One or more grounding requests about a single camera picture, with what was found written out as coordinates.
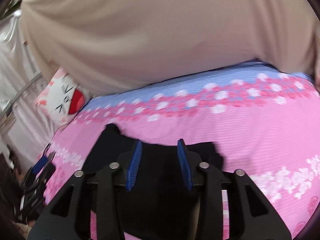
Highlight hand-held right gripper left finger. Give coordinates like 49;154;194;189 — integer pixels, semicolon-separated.
27;139;143;240

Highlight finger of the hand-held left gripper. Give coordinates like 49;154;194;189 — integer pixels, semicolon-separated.
32;152;57;178

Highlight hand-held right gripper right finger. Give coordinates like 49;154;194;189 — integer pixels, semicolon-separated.
177;138;292;240

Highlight black pants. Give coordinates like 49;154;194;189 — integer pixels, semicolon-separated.
82;123;223;240

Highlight white satin curtain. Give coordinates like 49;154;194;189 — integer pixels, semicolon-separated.
0;12;61;161

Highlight cartoon cat face pillow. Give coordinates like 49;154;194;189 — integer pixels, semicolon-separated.
33;67;93;126

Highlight pink floral bed sheet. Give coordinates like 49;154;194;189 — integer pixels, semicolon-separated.
43;62;317;240

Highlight beige hanging cloth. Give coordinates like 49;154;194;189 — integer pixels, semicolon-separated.
19;0;318;98

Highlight metal rail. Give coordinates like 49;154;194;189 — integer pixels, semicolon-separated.
4;71;42;106

